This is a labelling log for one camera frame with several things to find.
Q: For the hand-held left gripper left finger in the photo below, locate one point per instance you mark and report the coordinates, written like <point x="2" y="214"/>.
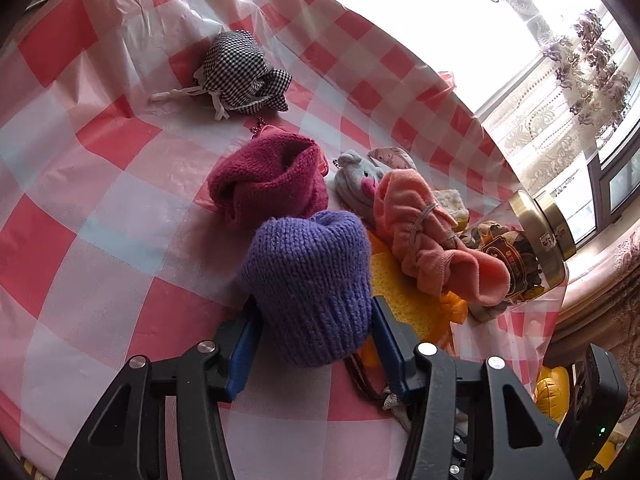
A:
<point x="240" y="360"/>

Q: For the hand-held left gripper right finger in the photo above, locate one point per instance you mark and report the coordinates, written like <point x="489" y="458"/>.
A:
<point x="395" y="360"/>

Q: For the purple knitted hat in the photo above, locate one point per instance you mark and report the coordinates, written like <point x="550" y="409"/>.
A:
<point x="310" y="285"/>

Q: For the pink round coin purse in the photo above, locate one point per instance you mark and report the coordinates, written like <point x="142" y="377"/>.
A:
<point x="270" y="132"/>

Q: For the yellow inflatable cushion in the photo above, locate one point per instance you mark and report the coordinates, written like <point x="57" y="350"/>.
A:
<point x="550" y="390"/>

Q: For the pink patterned drape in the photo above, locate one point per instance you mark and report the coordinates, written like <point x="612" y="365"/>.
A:
<point x="610" y="300"/>

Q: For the salmon towel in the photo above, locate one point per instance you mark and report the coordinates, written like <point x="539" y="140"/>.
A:
<point x="415" y="230"/>

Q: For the pale yellow sponge block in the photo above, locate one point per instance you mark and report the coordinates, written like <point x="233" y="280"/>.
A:
<point x="450" y="202"/>

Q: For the magenta knitted hat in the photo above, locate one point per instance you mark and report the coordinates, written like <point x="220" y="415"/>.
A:
<point x="265" y="185"/>

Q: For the clear jar with gold lid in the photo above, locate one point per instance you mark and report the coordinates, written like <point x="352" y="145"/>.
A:
<point x="540" y="230"/>

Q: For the grey pig plush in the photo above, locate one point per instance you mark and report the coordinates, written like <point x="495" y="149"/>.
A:
<point x="355" y="185"/>

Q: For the floral cloth pouch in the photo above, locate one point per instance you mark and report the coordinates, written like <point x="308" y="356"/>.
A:
<point x="395" y="157"/>

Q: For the red checked plastic tablecloth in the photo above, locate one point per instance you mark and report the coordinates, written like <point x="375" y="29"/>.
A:
<point x="100" y="210"/>

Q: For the white lace curtain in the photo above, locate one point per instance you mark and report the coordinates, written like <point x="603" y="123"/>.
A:
<point x="550" y="125"/>

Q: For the dark window frame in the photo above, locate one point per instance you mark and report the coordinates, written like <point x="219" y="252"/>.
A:
<point x="600" y="185"/>

